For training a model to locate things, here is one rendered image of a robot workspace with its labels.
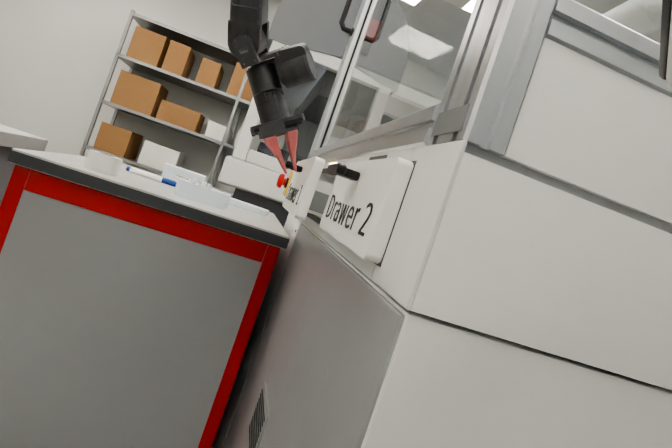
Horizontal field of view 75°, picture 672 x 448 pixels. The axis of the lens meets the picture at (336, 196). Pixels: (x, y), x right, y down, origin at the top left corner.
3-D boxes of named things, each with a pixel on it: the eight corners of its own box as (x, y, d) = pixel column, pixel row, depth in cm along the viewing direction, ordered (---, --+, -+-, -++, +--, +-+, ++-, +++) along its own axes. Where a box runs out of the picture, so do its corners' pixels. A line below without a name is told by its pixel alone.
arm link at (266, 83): (251, 69, 86) (239, 65, 81) (283, 58, 85) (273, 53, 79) (261, 103, 87) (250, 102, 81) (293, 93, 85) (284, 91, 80)
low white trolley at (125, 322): (-123, 517, 85) (11, 147, 87) (31, 374, 146) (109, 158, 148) (176, 564, 97) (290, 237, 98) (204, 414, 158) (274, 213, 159)
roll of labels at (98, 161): (121, 176, 104) (127, 160, 104) (110, 176, 97) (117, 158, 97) (91, 166, 103) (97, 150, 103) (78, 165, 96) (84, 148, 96)
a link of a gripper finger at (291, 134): (308, 167, 82) (294, 118, 81) (271, 178, 81) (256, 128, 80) (304, 168, 89) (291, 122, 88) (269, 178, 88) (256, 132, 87)
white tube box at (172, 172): (159, 179, 134) (165, 163, 134) (162, 178, 143) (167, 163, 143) (200, 192, 138) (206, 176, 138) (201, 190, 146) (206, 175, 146)
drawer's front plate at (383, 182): (364, 260, 44) (400, 156, 44) (318, 226, 72) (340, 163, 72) (380, 265, 44) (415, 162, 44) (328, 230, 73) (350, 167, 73)
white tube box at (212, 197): (173, 193, 105) (178, 178, 105) (180, 192, 114) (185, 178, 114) (223, 210, 107) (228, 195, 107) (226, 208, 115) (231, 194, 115)
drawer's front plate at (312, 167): (294, 218, 74) (316, 156, 74) (281, 206, 102) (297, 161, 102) (304, 221, 74) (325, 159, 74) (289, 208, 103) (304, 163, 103)
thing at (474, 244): (405, 309, 35) (464, 138, 36) (289, 210, 135) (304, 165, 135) (1095, 519, 54) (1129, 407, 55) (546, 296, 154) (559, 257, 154)
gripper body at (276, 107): (306, 122, 82) (295, 83, 81) (253, 136, 80) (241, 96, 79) (302, 126, 88) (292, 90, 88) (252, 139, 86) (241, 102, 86)
